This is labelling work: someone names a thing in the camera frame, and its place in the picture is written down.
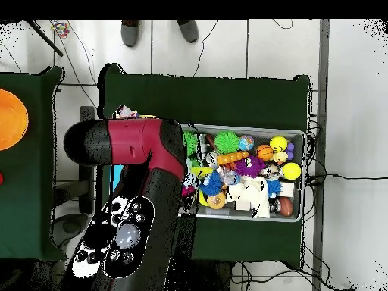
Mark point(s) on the thin black rod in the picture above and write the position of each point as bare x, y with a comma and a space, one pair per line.
43, 37

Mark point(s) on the blue spiky ball with eyes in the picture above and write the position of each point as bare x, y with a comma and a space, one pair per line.
212, 183

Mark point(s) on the orange round bowl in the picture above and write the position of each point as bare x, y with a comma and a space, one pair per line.
12, 119

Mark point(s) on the small colourful floor toy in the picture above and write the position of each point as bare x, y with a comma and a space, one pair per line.
59, 28

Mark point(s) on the wooden box with three holes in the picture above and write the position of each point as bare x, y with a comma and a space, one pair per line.
115, 176

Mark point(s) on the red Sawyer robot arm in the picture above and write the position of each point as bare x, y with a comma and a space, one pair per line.
133, 142

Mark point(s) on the orange plastic toy block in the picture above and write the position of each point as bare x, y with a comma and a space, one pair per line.
233, 158

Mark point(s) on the orange toy basketball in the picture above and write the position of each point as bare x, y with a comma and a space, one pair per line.
264, 151

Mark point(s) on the grey round stand base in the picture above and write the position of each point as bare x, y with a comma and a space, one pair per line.
66, 227

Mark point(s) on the purple furry monster toy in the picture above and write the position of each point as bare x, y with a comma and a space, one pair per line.
250, 165

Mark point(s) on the yellow ball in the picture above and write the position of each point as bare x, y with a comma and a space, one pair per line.
291, 171
279, 143

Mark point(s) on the green spiky ball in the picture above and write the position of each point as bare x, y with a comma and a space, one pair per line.
227, 142
191, 143

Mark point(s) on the cream knitted cloth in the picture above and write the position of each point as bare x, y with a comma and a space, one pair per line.
251, 197

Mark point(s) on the small dotted cloth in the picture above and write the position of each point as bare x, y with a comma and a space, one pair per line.
125, 112

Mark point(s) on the dark green table cloth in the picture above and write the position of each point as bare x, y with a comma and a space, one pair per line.
36, 182
200, 91

